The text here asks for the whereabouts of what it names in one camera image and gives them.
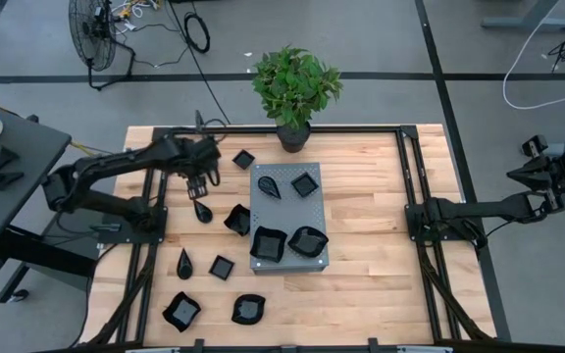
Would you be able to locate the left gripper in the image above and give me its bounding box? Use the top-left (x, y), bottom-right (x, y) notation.
top-left (174, 135), bottom-right (223, 201)

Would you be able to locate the black teardrop mini plate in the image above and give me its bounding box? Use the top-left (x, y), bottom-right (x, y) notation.
top-left (257, 175), bottom-right (283, 200)
top-left (192, 198), bottom-right (214, 226)
top-left (176, 247), bottom-right (194, 281)

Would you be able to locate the black wavy square mini plate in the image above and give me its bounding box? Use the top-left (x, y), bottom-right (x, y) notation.
top-left (161, 290), bottom-right (202, 333)
top-left (223, 203), bottom-right (254, 238)
top-left (248, 225), bottom-right (289, 264)

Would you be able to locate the black small square mini plate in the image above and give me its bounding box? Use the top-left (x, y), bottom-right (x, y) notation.
top-left (289, 171), bottom-right (321, 199)
top-left (231, 148), bottom-right (256, 171)
top-left (207, 254), bottom-right (236, 282)

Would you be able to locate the black leaf-shaped mini plate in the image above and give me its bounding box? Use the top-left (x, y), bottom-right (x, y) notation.
top-left (286, 226), bottom-right (331, 260)
top-left (231, 293), bottom-right (267, 327)

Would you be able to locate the grey perforated metal shelf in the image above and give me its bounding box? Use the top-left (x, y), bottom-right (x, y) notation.
top-left (248, 162), bottom-right (332, 275)

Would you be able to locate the green plant in black pot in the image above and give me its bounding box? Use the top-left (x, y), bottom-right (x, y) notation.
top-left (251, 44), bottom-right (345, 154)

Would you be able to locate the black desk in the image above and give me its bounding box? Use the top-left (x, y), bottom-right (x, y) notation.
top-left (0, 100), bottom-right (100, 313)

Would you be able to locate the black floor fan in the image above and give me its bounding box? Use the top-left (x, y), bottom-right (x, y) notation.
top-left (68, 0), bottom-right (136, 92)

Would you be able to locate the white power strip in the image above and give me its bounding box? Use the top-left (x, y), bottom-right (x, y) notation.
top-left (110, 0), bottom-right (162, 24)

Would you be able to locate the black triangular plastic part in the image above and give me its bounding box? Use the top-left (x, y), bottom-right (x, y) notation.
top-left (0, 171), bottom-right (26, 191)
top-left (0, 146), bottom-right (22, 172)

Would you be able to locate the thin black floor cable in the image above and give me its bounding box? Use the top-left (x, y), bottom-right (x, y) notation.
top-left (167, 0), bottom-right (232, 126)

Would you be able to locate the white floor cable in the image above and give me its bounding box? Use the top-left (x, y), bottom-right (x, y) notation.
top-left (501, 0), bottom-right (565, 111)

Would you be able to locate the yellow cable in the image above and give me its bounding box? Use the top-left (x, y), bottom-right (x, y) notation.
top-left (69, 140), bottom-right (120, 173)

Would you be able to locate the coiled black cable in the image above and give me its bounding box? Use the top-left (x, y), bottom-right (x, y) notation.
top-left (182, 12), bottom-right (212, 54)

